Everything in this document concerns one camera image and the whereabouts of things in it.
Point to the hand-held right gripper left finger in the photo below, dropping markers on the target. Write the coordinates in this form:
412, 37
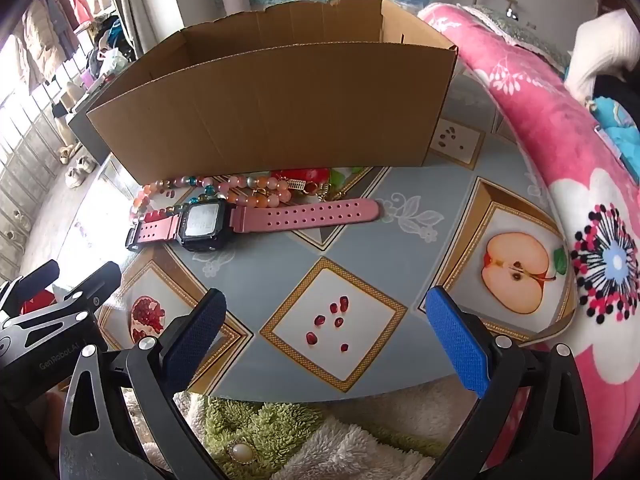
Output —
195, 335

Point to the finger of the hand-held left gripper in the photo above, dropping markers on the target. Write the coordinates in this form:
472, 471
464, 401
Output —
95, 285
35, 280

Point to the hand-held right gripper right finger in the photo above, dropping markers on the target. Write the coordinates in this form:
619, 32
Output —
457, 335

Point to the gold clover earring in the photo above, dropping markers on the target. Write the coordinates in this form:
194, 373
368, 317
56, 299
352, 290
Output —
262, 193

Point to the silver rhinestone bar charm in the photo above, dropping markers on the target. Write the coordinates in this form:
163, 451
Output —
298, 185

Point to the brown cardboard box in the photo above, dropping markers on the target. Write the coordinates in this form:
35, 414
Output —
280, 110

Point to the green fluffy cloth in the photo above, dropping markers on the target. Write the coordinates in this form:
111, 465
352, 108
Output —
270, 417

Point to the pair of white shoes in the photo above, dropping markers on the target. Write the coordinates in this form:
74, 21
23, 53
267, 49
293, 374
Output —
80, 172

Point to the pearl button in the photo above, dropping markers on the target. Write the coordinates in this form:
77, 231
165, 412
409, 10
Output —
241, 451

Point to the pair of beige shoes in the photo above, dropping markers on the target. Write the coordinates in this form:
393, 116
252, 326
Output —
67, 154

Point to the grey cabinet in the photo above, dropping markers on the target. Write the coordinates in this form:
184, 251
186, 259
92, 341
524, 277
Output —
87, 130

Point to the white fluffy garment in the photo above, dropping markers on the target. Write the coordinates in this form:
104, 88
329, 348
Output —
350, 450

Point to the pink floral blanket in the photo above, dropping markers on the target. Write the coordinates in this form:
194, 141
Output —
540, 125

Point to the pile of clothes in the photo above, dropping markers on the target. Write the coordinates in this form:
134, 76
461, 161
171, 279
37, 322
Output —
110, 45

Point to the row of hanging clothes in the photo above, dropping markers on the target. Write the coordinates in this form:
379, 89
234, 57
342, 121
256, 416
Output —
55, 25

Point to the blue padded garment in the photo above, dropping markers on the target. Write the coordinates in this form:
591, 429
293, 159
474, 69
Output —
620, 125

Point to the grey curtain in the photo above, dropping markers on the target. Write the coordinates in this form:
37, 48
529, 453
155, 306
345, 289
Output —
145, 0

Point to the sequined grey pillow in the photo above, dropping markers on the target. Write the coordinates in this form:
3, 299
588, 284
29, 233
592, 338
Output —
520, 30

